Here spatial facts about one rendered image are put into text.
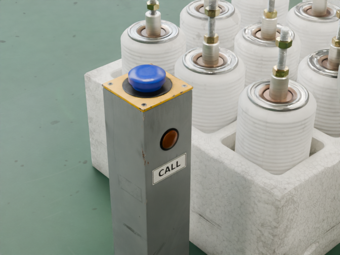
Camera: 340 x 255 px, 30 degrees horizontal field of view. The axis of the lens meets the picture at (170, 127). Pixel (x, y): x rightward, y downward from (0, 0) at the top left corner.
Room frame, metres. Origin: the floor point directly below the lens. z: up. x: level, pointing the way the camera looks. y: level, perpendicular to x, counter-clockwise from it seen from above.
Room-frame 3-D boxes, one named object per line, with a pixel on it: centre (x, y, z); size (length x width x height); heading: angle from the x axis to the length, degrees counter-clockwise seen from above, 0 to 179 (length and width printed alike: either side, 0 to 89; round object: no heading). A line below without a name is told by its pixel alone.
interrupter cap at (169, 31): (0.84, 0.02, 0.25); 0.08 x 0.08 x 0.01
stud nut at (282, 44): (0.67, -0.13, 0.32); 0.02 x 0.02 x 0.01; 43
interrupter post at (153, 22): (0.84, 0.02, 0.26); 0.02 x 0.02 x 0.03
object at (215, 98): (0.75, -0.05, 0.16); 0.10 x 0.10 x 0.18
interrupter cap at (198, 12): (0.92, -0.06, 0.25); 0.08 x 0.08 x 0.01
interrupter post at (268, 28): (0.83, -0.14, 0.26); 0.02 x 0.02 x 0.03
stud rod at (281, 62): (0.67, -0.13, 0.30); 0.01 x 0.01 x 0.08
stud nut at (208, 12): (0.75, -0.05, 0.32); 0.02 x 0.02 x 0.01; 82
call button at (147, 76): (0.58, 0.02, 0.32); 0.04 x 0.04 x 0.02
